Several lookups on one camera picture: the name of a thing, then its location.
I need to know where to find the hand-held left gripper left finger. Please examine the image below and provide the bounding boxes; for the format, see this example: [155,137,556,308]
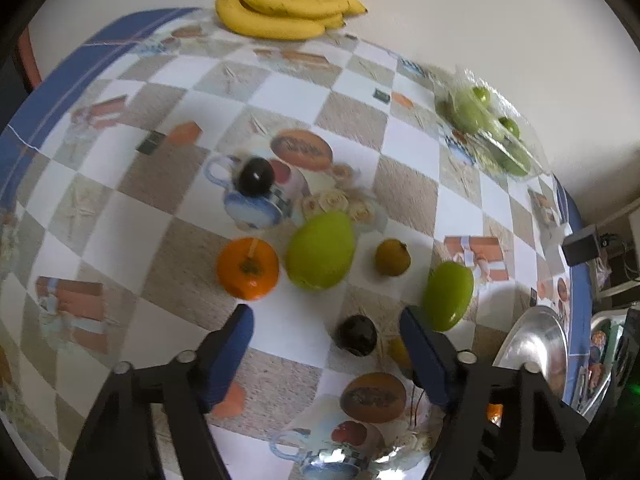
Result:
[65,304,256,480]

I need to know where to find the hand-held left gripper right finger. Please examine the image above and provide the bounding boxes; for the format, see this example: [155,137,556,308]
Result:
[399,305,588,480]

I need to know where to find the tan round fruit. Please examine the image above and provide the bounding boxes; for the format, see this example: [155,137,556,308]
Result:
[387,336,413,368]

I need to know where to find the green mango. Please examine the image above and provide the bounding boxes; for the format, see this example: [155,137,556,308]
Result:
[422,260,475,332]
[285,211,357,291]

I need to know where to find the dark purple plum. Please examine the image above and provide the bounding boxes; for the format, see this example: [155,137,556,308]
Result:
[335,315,378,357]
[236,156,276,197]

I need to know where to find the orange persimmon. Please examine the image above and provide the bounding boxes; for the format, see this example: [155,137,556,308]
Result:
[216,237,280,302]

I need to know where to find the stainless steel bowl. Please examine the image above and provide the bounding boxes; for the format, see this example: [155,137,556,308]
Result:
[492,305,571,406]

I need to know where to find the checkered printed tablecloth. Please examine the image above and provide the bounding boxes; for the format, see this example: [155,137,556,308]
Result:
[0,7,586,480]

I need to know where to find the pile of small green apples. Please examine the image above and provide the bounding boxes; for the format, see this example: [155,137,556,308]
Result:
[442,85,533,177]

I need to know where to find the clear plastic fruit container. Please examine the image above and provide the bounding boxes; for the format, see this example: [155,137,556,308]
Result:
[435,67,556,178]

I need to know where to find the yellow banana bunch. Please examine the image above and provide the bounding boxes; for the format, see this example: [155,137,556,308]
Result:
[215,0,368,41]

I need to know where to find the brown wooden furniture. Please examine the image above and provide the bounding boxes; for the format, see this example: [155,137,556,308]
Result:
[14,27,45,92]

